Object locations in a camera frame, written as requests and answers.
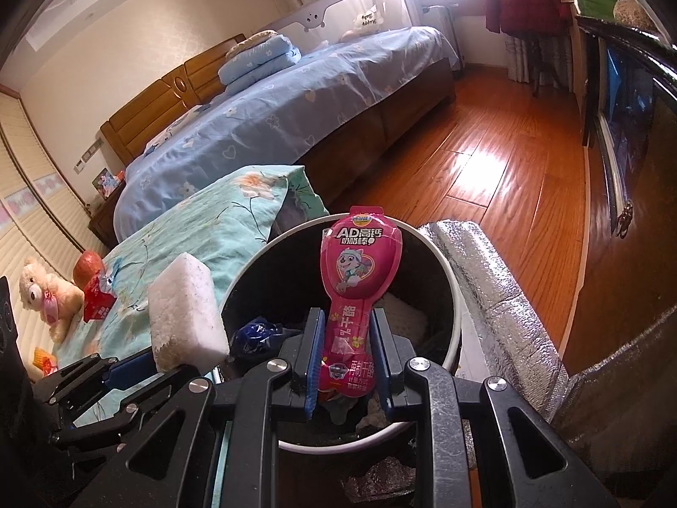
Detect dark blue plastic wrapper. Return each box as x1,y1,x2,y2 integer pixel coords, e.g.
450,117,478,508
229,317,301,362

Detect white foam block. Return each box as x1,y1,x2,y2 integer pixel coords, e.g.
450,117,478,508
148,252,229,375

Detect pink snack pouch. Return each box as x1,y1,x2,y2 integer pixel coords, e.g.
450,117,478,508
319,205,403,401

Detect orange red snack wrapper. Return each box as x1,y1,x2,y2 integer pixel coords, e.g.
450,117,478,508
32,348,58,377

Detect white trash bin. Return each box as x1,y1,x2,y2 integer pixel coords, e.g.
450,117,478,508
221,213,461,455

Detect white foam fruit net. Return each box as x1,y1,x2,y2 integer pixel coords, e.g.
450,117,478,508
377,293,427,349

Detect red snack bag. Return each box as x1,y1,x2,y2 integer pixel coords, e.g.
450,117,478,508
83,272,117,322

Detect cream teddy bear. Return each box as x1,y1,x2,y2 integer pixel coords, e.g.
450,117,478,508
19,258,85,345

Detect red yellow apple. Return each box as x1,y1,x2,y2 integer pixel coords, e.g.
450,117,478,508
72,250,105,290

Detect wooden nightstand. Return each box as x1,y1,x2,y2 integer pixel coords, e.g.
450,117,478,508
88,181,126,249

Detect teal floral bedsheet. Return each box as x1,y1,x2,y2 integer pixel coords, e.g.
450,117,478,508
52,164,331,508

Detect framed photo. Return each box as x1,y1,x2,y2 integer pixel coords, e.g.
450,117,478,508
92,168,121,199

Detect blue bed cover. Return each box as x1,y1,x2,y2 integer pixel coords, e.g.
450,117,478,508
101,26,458,240

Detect silver foil insulation mat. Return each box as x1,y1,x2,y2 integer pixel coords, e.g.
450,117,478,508
418,220,676,507

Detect wooden headboard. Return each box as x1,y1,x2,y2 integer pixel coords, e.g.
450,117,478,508
100,33,245,165

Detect folded blue quilt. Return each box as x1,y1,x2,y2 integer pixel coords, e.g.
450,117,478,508
217,30,302,94

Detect white radiator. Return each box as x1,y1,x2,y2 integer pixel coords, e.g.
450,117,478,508
422,5,465,77

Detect black television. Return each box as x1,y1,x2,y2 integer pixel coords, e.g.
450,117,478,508
577,16,676,239

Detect dark red hanging coat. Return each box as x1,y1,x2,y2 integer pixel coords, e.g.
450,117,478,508
485,0,572,36

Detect brown plush toy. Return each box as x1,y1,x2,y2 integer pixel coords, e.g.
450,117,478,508
613,0,659,33

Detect white bed guard rail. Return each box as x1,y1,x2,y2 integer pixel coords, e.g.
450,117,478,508
264,0,419,54

